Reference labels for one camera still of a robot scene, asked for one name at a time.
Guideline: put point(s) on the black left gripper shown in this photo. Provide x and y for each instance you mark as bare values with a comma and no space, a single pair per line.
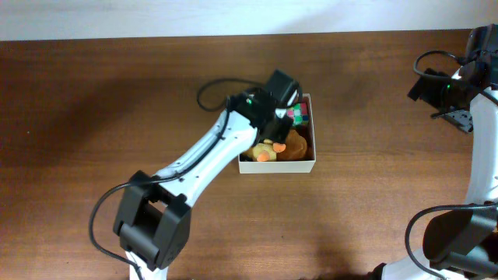
283,130

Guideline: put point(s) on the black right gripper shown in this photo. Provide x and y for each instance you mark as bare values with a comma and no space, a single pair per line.
430,92

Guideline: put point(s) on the colourful puzzle cube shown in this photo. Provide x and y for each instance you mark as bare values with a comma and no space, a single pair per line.
299,114

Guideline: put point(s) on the yellow plush pig toy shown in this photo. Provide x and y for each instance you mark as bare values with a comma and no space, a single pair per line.
265,151

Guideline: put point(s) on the brown plush bear toy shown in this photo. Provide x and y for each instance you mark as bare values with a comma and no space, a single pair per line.
296,148

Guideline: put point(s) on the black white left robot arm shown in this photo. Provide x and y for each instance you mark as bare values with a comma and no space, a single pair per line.
154,215

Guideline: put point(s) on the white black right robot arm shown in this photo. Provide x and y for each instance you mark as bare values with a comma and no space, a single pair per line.
459,241

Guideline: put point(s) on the white cardboard box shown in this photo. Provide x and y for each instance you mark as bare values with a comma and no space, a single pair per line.
301,166

